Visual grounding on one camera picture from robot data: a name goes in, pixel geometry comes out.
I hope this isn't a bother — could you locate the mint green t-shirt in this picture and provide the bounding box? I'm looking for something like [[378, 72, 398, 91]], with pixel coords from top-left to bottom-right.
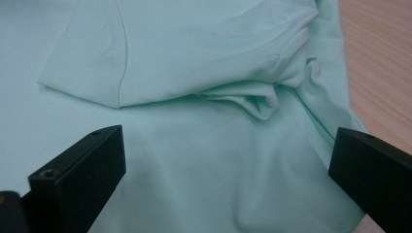
[[0, 0, 368, 233]]

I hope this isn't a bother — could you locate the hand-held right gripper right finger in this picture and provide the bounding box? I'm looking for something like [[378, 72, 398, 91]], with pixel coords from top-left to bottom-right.
[[327, 126, 412, 233]]

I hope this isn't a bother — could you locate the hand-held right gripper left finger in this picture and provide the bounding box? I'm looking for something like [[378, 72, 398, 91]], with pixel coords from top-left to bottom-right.
[[28, 124, 127, 233]]

